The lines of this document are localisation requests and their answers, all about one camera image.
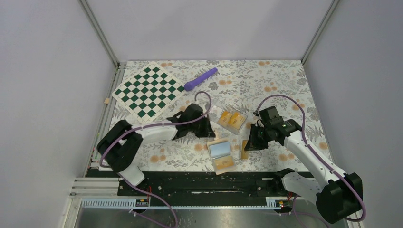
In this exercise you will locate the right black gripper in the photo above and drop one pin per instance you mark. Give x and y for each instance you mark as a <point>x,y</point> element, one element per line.
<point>253,143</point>

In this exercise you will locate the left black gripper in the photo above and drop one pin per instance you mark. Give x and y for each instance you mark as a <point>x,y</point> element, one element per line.
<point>208,132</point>

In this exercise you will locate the yellow credit card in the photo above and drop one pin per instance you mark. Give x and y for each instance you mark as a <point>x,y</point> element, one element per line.
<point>244,155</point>
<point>223,162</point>

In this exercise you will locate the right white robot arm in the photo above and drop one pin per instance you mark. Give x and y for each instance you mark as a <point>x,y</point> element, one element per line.
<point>336,194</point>

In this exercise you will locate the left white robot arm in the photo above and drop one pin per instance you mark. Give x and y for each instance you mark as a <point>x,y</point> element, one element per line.
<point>120,145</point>

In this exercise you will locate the floral tablecloth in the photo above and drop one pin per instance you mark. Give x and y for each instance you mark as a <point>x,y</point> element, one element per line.
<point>242,85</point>

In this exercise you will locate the green white chessboard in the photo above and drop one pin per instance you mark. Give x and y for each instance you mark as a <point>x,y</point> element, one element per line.
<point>149,92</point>

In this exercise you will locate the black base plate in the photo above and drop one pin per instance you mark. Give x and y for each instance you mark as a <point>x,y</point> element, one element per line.
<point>197,186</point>

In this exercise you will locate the purple cylindrical handle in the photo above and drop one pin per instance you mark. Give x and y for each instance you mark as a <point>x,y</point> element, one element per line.
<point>190,85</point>

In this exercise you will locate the white slotted cable duct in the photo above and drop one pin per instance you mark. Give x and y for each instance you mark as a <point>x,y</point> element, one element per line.
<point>144,203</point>

